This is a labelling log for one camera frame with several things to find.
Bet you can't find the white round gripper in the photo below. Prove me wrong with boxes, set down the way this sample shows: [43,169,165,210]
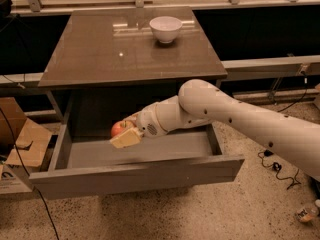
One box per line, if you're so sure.
[109,95,214,149]

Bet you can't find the red apple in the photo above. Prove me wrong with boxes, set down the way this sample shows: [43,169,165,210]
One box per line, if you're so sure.
[111,120,135,137]

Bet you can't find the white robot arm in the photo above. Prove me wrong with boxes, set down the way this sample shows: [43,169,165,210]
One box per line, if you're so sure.
[110,79,320,181]

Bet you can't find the open grey top drawer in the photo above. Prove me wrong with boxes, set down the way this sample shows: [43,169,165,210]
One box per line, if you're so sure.
[29,83,245,201]

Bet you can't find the grey cabinet with glossy top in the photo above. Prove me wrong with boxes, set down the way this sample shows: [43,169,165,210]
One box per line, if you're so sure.
[37,6,241,138]

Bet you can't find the white ceramic bowl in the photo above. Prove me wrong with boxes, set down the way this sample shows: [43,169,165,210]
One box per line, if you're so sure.
[149,16,182,43]

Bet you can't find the brown cardboard box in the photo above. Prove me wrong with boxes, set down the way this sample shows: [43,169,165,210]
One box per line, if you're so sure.
[0,97,52,167]

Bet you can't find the white paper box on floor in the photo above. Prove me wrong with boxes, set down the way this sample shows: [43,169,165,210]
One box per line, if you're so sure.
[0,165,33,194]

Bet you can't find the plastic bottle on floor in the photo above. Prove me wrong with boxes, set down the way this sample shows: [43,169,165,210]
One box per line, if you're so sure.
[296,199,320,223]

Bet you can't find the black floor cable left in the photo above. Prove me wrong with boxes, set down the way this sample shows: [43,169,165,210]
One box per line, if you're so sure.
[0,107,60,240]

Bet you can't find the black power adapter with cable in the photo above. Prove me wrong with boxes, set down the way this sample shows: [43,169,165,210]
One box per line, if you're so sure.
[257,150,301,190]

